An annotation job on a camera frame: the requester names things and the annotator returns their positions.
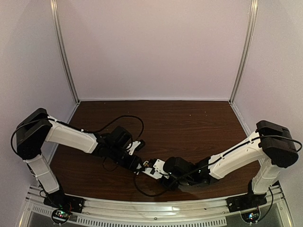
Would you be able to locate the right circuit board with LED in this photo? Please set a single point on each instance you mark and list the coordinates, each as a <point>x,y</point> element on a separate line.
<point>251,216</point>

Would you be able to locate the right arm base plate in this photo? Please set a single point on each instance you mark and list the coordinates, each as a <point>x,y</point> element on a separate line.
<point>246,201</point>

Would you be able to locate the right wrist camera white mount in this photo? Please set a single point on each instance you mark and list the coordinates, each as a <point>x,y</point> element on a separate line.
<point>158,168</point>

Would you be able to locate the circuit board with led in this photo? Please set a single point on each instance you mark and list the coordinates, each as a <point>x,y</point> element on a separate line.
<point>251,216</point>
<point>59,216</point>

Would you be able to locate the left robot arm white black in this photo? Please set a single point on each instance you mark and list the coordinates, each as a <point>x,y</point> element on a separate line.
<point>39,127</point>

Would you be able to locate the left aluminium frame post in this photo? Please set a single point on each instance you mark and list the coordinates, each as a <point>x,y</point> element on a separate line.
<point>62,51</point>

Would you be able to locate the right aluminium frame post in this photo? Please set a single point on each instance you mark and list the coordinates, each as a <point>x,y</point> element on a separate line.
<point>246,47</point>

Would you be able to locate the left circuit board with LED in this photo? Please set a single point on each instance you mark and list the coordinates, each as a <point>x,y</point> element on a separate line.
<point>59,216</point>

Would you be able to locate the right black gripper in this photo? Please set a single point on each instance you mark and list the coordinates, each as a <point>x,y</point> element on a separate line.
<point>171,187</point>

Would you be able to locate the aluminium frame post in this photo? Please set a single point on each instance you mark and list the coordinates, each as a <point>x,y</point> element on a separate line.
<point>246,47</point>
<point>62,51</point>

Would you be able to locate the white red remote control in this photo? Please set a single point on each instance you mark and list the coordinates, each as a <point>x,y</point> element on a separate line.
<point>149,171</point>

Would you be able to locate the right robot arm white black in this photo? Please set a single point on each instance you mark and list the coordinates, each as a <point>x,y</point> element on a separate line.
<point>270,142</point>

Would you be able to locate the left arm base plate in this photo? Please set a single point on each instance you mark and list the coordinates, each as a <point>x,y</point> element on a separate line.
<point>64,202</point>

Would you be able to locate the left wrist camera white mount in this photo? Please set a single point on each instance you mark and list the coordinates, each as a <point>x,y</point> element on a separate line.
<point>135,146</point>

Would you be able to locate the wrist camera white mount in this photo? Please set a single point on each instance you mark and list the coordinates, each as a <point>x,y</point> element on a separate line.
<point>158,168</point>
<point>135,146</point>

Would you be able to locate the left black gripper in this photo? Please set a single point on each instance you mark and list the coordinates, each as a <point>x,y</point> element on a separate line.
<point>132,165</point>

